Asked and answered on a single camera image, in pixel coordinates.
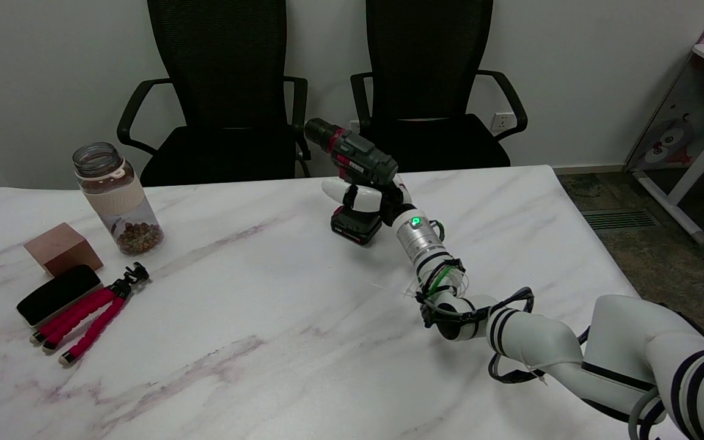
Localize red flexible mini tripod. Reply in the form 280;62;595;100
30;262;150;366

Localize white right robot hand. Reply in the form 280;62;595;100
321;174;417;229

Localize black mesh office chair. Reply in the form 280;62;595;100
117;0;312;187
350;0;528;174

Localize floor vent grille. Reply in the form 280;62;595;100
581;209;659;232

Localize brown wooden block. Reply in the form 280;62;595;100
24;222;104;277

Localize glass jar with nuts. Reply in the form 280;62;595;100
73;142;164;255

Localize white desk with cartoon panel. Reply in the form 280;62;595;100
625;0;704;248

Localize dark green power screwdriver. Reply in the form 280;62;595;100
304;118;400;246

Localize black oblong case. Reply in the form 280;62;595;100
16;265;103;327

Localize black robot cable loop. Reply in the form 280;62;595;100
418;259;592;386

